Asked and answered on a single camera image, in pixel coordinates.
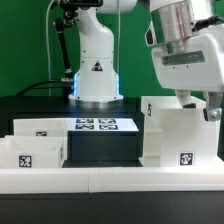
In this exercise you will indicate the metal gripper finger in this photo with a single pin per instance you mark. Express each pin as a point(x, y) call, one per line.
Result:
point(185, 99)
point(212, 111)

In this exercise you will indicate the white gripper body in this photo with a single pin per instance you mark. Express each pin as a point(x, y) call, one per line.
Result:
point(200, 67)

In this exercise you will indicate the white drawer cabinet frame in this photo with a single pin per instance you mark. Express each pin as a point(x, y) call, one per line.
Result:
point(175, 136)

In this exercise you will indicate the white front drawer box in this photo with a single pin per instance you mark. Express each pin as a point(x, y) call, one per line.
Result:
point(31, 152)

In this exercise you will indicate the white drawer box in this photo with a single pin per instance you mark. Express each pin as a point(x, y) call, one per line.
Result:
point(31, 152)
point(40, 127)

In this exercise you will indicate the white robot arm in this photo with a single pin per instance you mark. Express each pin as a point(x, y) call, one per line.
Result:
point(172, 23)

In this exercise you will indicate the white rear drawer box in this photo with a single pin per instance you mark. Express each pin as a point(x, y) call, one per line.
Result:
point(40, 127)

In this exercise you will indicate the white marker tag sheet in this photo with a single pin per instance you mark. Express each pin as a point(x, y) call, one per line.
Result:
point(101, 124)

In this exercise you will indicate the white front fence rail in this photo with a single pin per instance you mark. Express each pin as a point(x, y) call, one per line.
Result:
point(99, 180)

